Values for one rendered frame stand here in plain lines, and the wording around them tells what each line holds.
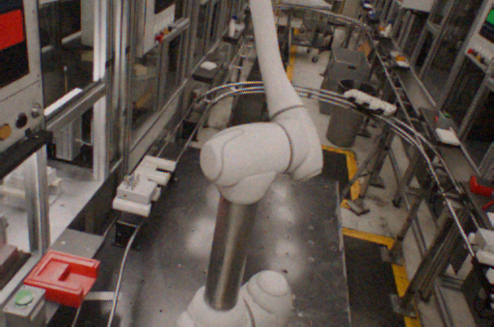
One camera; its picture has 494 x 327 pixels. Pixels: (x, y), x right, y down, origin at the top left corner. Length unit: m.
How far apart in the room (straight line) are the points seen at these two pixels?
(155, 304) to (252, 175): 0.82
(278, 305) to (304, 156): 0.54
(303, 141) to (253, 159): 0.16
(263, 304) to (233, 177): 0.56
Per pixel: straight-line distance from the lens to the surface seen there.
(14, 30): 1.03
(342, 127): 4.32
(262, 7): 1.12
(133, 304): 1.64
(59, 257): 1.41
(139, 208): 1.70
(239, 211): 1.04
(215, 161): 0.92
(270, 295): 1.38
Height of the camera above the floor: 1.96
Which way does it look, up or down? 29 degrees down
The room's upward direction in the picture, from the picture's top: 12 degrees clockwise
